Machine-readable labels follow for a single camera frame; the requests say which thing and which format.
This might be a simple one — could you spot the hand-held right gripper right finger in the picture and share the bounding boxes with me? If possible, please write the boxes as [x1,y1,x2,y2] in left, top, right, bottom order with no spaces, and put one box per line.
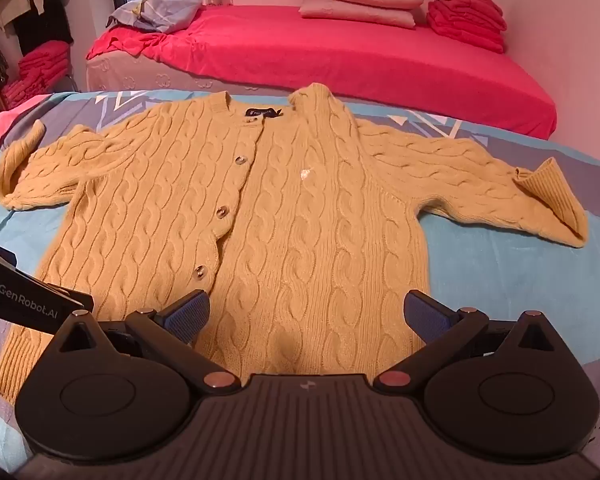
[373,290,561,395]

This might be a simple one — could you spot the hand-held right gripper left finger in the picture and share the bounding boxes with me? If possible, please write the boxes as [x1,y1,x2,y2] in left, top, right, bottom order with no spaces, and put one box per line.
[54,290,242,395]

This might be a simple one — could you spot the yellow cable-knit cardigan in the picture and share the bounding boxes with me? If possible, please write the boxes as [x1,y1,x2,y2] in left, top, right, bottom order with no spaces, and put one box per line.
[0,82,590,406]

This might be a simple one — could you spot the hanging clothes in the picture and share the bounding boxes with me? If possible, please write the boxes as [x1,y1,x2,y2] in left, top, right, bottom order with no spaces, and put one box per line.
[0,0,76,86]

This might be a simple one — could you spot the blue grey patterned bed sheet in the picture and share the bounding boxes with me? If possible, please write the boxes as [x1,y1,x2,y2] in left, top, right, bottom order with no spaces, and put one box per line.
[0,89,600,480]

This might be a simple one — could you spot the pile of red folded cloths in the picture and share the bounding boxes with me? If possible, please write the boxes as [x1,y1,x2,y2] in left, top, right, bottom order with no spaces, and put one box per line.
[2,42,72,111]

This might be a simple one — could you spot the red folded blanket stack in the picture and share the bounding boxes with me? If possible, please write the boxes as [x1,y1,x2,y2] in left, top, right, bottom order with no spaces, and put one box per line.
[426,0,508,55]

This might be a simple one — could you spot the blue grey crumpled blanket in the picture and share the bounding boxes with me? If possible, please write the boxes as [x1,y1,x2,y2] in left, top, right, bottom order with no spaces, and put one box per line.
[106,0,202,35]

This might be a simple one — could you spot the pink blanket with red fringe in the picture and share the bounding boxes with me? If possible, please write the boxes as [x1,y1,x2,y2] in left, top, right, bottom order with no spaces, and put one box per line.
[299,0,417,30]

